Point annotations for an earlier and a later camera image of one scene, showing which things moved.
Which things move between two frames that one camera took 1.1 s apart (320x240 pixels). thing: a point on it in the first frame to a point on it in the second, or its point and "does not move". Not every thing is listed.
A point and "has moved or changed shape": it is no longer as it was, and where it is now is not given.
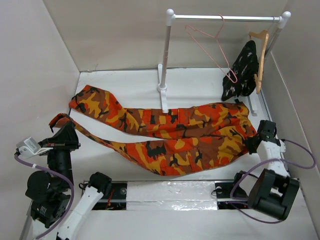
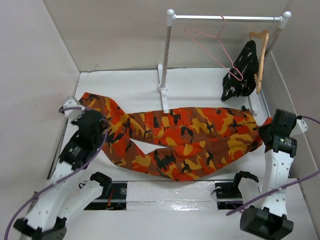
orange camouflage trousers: x=184 y=139 has moved or changed shape
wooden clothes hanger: x=264 y=36 does not move
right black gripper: x=250 y=148 to x=262 y=130
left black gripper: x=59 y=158 to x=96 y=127
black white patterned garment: x=241 y=78 does not move
